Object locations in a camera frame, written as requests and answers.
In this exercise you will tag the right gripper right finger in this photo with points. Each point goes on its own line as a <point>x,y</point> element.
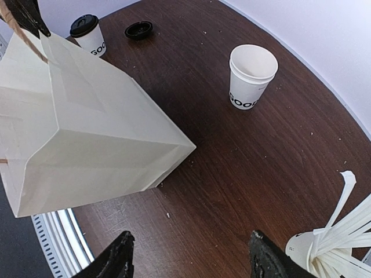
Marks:
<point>268,260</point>

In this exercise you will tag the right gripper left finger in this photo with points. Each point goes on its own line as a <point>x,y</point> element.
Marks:
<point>115,261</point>

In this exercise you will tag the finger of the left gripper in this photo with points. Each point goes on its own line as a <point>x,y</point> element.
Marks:
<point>26,13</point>

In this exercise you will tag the white paper bag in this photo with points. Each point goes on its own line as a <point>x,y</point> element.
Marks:
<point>76,130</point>

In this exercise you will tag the white paper cup stack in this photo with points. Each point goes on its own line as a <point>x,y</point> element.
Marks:
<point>252,68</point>

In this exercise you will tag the cup holding stirrers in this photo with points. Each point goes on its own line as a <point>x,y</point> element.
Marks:
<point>302,247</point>

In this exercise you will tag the white wrapped stirrers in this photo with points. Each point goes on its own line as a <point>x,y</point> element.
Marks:
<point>330,255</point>

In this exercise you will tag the black cup lid stack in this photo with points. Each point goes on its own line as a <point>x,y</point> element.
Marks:
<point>139,30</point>

